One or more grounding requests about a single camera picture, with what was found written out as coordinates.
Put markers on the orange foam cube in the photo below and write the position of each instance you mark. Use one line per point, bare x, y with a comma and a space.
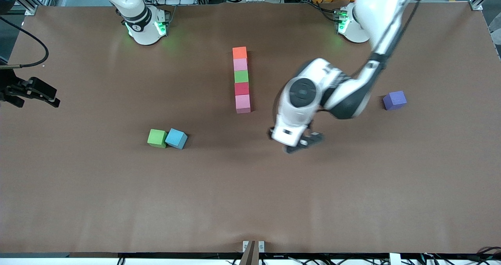
240, 53

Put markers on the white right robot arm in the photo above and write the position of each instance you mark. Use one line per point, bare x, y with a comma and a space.
141, 26

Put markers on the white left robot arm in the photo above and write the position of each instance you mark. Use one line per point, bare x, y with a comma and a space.
375, 6

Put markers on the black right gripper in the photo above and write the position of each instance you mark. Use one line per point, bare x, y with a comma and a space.
8, 85

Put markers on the purple foam cube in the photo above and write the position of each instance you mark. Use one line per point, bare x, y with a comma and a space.
394, 100

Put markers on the small white box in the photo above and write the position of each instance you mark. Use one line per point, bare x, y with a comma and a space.
395, 259

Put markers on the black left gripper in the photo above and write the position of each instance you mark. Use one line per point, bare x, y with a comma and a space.
269, 134

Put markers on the blue foam cube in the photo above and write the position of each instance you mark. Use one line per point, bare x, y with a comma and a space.
175, 138

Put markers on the red foam cube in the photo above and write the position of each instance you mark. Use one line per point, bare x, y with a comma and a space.
242, 89

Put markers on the green foam cube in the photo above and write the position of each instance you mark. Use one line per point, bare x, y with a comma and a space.
157, 138
241, 76

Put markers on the pink foam cube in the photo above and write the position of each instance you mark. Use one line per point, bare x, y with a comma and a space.
240, 65
243, 103

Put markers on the metal bracket with brown post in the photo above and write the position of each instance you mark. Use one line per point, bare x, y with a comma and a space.
253, 253

